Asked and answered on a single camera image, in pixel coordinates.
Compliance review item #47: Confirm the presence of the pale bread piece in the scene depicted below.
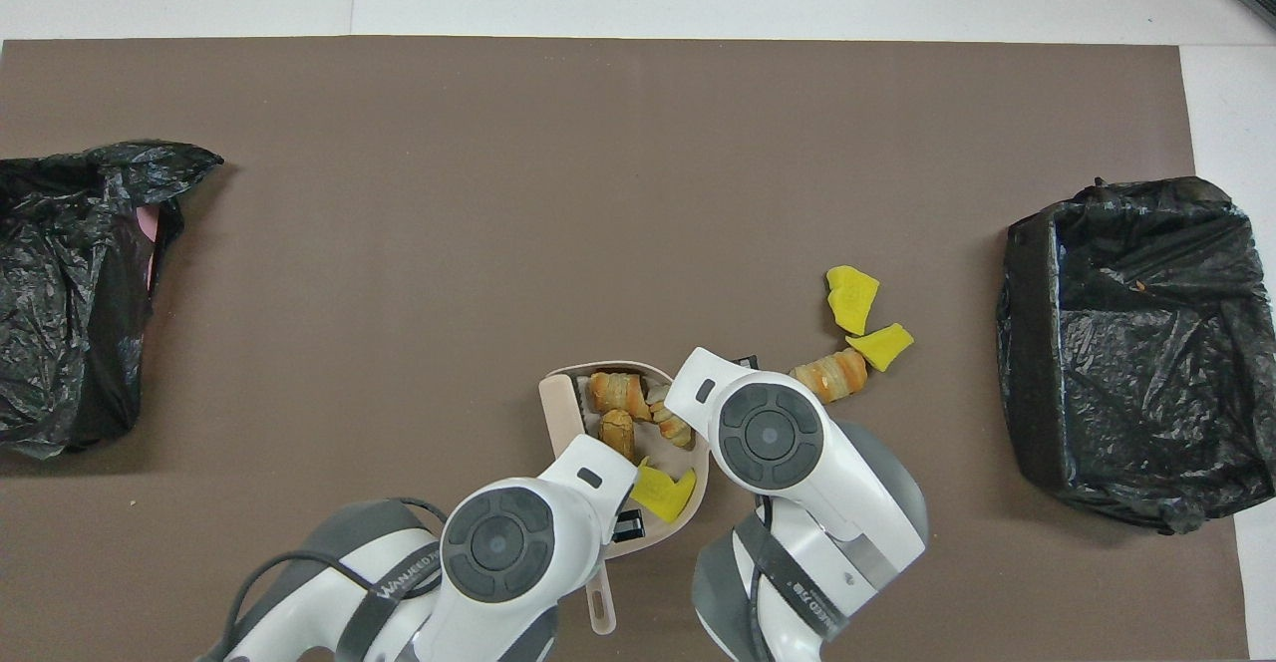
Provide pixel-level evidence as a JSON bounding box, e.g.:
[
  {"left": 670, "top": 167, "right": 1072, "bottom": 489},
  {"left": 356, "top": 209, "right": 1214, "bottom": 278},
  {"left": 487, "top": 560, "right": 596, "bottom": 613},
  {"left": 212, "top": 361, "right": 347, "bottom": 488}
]
[{"left": 646, "top": 383, "right": 696, "bottom": 450}]

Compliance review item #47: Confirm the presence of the brown table mat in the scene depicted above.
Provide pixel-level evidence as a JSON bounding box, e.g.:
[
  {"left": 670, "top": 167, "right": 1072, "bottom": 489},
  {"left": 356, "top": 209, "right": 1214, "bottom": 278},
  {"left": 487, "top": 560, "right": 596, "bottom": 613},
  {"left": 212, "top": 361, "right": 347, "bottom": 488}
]
[{"left": 0, "top": 36, "right": 1252, "bottom": 662}]

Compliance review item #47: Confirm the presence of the black bag lined bin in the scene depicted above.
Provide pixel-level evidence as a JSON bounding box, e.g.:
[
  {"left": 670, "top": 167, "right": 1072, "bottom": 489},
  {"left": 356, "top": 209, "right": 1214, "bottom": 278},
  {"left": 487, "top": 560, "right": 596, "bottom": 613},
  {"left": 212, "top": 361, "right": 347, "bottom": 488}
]
[{"left": 995, "top": 175, "right": 1276, "bottom": 535}]

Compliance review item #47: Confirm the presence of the black bag over pink bin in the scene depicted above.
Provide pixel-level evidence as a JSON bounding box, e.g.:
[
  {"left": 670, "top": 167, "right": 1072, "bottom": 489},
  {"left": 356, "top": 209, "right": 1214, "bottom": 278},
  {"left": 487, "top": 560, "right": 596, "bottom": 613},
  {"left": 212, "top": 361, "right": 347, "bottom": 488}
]
[{"left": 0, "top": 140, "right": 225, "bottom": 462}]

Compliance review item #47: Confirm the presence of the striped bread roll piece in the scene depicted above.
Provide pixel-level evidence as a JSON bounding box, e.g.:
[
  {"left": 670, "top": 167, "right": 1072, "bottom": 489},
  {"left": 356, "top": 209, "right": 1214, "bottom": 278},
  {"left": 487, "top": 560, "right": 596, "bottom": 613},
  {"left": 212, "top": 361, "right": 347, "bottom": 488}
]
[{"left": 790, "top": 348, "right": 869, "bottom": 405}]

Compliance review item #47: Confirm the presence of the notched yellow foam chunk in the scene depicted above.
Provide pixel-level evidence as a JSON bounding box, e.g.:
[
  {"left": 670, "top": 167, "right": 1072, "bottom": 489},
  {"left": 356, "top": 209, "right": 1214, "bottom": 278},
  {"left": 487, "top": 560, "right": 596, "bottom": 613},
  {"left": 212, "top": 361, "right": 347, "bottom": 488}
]
[{"left": 630, "top": 458, "right": 699, "bottom": 525}]

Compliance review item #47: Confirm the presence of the beige plastic dustpan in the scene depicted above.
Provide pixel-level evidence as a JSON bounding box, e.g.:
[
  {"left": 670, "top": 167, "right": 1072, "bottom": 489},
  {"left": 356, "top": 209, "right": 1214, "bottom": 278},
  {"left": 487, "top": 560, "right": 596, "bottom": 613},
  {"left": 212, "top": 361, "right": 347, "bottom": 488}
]
[{"left": 543, "top": 360, "right": 712, "bottom": 560}]

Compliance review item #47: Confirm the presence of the beige hand brush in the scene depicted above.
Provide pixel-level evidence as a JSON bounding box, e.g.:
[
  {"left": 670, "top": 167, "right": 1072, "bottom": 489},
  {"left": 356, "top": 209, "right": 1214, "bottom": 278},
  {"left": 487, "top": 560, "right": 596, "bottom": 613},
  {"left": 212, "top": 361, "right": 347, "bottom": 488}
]
[{"left": 538, "top": 368, "right": 621, "bottom": 636}]

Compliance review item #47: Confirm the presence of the orange crusted bread piece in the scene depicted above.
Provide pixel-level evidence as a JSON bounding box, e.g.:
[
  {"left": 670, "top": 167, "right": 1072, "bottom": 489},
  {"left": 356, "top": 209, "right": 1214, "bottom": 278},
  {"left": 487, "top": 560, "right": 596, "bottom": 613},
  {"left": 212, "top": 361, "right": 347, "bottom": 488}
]
[{"left": 586, "top": 371, "right": 654, "bottom": 419}]

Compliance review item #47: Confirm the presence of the brown fried nugget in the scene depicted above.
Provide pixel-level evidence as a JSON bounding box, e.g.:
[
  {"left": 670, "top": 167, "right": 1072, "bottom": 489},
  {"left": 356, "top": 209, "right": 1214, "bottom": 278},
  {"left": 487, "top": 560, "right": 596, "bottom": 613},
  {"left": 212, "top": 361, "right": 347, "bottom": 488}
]
[{"left": 598, "top": 409, "right": 639, "bottom": 462}]

